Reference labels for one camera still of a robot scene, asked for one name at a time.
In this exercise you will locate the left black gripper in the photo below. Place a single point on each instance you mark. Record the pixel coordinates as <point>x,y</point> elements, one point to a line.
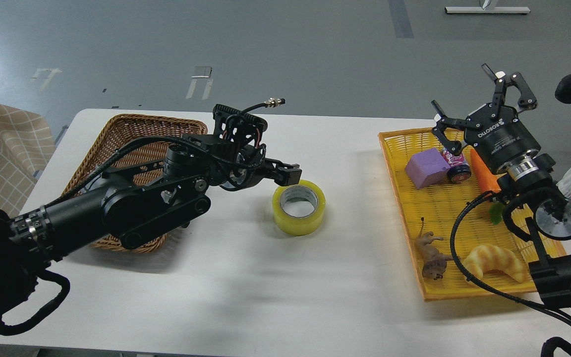
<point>250,166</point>

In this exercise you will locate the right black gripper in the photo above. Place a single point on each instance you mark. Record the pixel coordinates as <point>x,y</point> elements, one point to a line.
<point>501,136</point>

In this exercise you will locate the yellow tape roll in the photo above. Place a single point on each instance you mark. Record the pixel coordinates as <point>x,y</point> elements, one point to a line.
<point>299,210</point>

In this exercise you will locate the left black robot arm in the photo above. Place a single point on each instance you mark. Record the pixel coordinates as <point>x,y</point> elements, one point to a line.
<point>147,188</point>

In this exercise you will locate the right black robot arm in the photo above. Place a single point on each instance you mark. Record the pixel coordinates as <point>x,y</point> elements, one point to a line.
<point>534,206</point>

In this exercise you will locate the orange toy carrot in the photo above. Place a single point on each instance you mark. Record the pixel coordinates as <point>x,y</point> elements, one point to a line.
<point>487,182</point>

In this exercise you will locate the small pink can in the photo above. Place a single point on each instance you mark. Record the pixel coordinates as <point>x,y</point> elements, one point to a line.
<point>459,170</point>

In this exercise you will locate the purple foam block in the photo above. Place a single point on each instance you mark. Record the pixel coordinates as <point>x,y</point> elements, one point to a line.
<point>426,168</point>

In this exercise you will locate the yellow plastic basket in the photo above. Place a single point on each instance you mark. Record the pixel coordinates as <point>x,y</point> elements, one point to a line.
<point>438,206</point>

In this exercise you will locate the white stand base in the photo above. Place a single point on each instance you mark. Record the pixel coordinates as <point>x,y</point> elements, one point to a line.
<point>487,7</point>

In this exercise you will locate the toy croissant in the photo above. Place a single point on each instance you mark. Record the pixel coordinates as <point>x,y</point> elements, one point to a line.
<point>488,257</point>

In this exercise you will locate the brown toy animal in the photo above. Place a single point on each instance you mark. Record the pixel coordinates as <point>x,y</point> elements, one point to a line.
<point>434,261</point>

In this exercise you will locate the brown wicker basket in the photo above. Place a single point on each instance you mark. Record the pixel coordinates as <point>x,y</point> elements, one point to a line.
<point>119,131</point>

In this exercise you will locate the beige checkered cloth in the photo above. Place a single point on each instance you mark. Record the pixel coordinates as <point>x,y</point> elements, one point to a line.
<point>26,146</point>

